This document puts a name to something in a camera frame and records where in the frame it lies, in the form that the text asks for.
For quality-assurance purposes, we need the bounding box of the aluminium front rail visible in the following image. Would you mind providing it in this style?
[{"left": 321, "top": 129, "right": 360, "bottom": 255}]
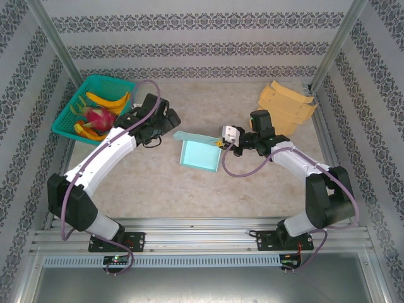
[{"left": 30, "top": 217, "right": 376, "bottom": 254}]

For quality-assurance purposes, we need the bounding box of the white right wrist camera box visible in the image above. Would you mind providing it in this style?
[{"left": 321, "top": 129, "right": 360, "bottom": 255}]
[{"left": 219, "top": 125, "right": 242, "bottom": 143}]

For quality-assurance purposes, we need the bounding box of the aluminium frame post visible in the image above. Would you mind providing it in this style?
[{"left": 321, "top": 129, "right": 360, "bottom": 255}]
[
  {"left": 27, "top": 0, "right": 85, "bottom": 88},
  {"left": 309, "top": 0, "right": 369, "bottom": 92}
]

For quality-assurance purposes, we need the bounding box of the orange paper box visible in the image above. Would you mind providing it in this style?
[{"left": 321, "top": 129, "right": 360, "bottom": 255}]
[{"left": 256, "top": 80, "right": 318, "bottom": 137}]

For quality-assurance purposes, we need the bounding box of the grey slotted cable duct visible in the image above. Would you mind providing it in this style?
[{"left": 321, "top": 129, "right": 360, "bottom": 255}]
[{"left": 42, "top": 254, "right": 282, "bottom": 268}]

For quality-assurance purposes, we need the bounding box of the right controller board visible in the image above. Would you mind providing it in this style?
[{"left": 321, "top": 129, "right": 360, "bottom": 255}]
[{"left": 282, "top": 253, "right": 302, "bottom": 268}]

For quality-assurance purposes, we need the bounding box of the pink dragon fruit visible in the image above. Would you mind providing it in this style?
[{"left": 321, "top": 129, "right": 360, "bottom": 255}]
[{"left": 69, "top": 96, "right": 119, "bottom": 132}]

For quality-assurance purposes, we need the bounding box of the aluminium side rail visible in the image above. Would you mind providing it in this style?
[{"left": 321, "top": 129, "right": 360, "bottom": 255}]
[
  {"left": 44, "top": 140, "right": 76, "bottom": 230},
  {"left": 307, "top": 85, "right": 359, "bottom": 228}
]

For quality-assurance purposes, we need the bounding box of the yellow orange fruit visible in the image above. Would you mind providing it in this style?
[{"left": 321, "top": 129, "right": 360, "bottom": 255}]
[{"left": 73, "top": 121, "right": 111, "bottom": 142}]

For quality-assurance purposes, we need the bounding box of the controller board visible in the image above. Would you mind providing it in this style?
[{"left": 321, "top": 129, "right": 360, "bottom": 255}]
[
  {"left": 103, "top": 255, "right": 130, "bottom": 265},
  {"left": 282, "top": 253, "right": 302, "bottom": 268}
]

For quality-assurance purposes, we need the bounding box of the left controller board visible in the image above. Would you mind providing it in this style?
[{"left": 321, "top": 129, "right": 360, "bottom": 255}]
[{"left": 103, "top": 255, "right": 130, "bottom": 265}]

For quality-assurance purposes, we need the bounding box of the yellow banana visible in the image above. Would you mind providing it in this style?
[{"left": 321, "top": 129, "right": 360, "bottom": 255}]
[
  {"left": 85, "top": 91, "right": 131, "bottom": 109},
  {"left": 105, "top": 101, "right": 131, "bottom": 116}
]

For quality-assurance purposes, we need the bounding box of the grey metal shelf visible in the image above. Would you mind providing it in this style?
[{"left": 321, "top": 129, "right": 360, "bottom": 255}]
[{"left": 18, "top": 252, "right": 392, "bottom": 303}]

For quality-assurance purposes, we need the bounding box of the teal plastic basket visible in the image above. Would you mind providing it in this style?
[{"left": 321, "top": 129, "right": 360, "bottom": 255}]
[{"left": 51, "top": 74, "right": 139, "bottom": 148}]

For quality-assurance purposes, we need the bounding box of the light teal paper box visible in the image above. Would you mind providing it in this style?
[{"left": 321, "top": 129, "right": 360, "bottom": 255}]
[{"left": 172, "top": 131, "right": 222, "bottom": 174}]

